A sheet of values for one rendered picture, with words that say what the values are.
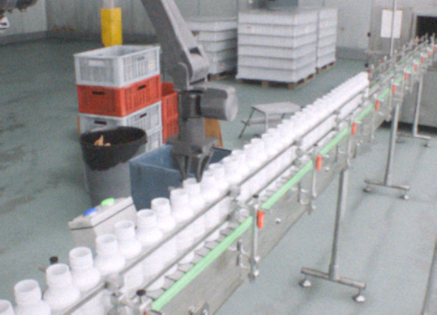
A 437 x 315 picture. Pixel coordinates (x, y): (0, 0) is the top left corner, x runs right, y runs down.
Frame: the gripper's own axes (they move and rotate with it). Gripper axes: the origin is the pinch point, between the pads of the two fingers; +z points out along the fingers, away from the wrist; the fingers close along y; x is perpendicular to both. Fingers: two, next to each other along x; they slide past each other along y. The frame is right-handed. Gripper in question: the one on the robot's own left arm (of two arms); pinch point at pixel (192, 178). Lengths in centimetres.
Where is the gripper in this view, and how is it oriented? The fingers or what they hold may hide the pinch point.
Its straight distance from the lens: 110.8
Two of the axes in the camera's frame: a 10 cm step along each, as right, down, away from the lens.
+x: -4.9, 2.9, -8.2
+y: -8.7, -1.6, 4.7
